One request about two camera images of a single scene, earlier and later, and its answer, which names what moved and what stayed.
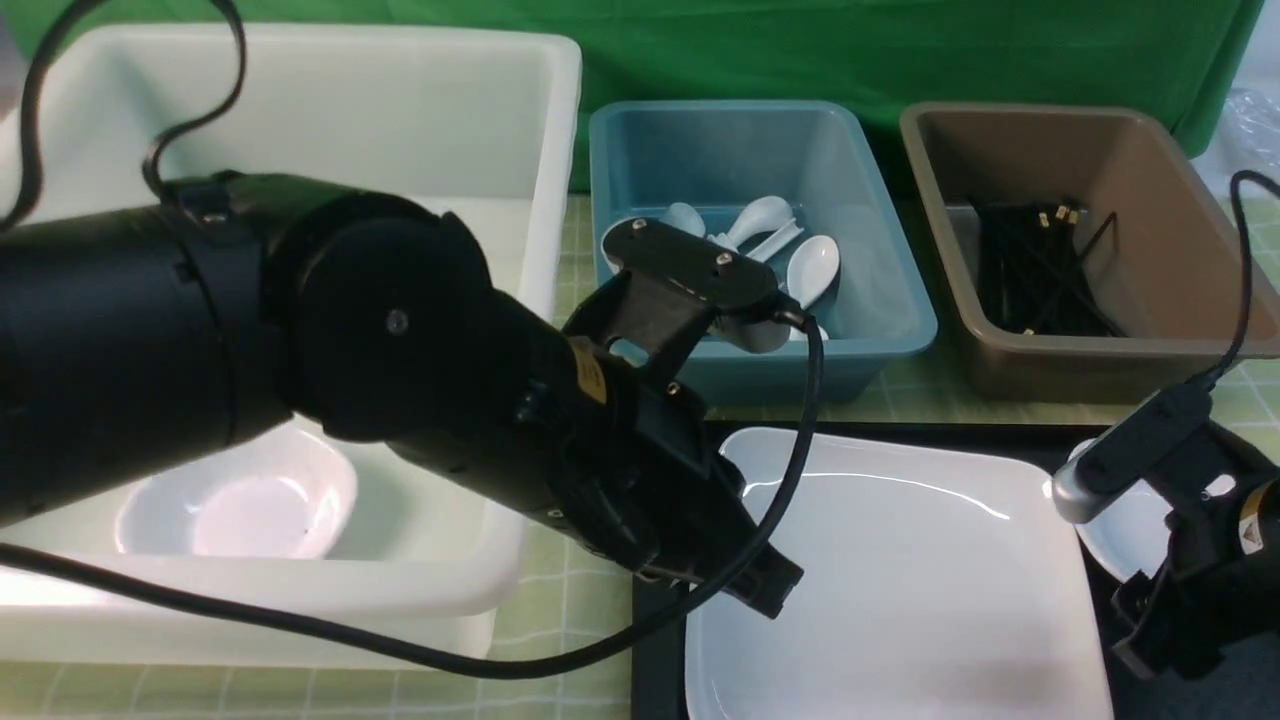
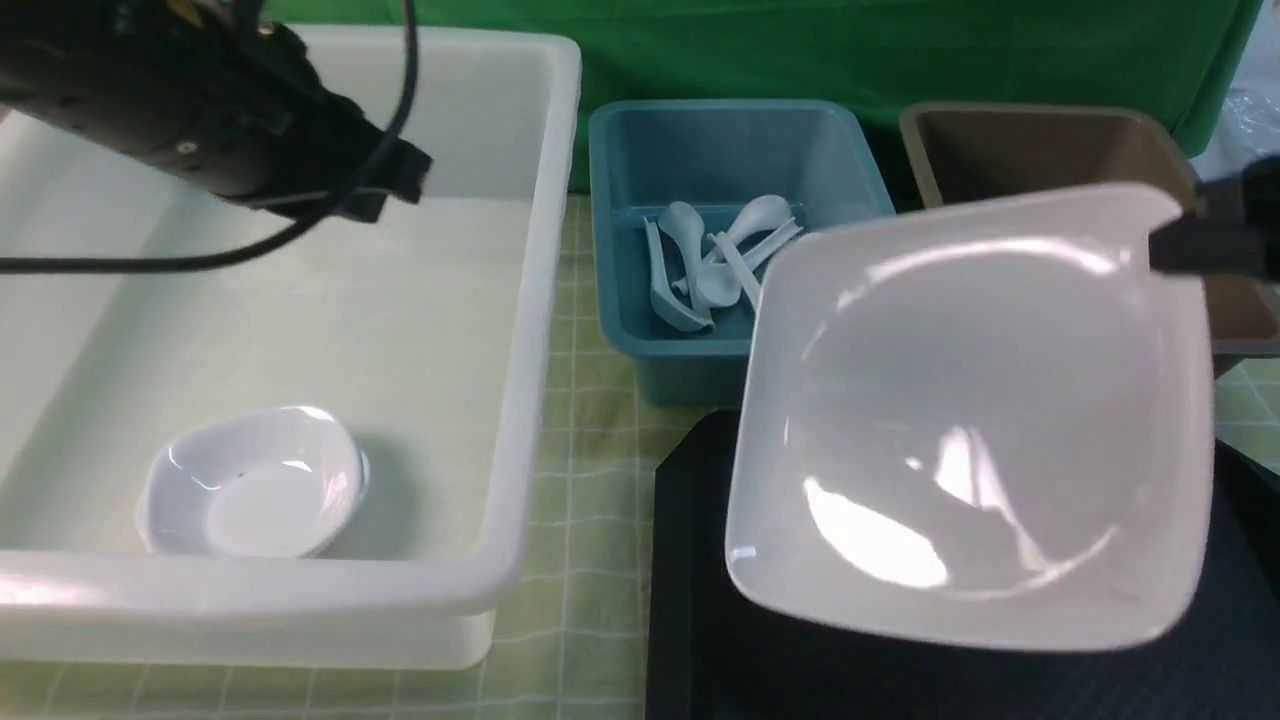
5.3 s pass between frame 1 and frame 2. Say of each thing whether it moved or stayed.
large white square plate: moved
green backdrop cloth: stayed
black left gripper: moved
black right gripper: moved
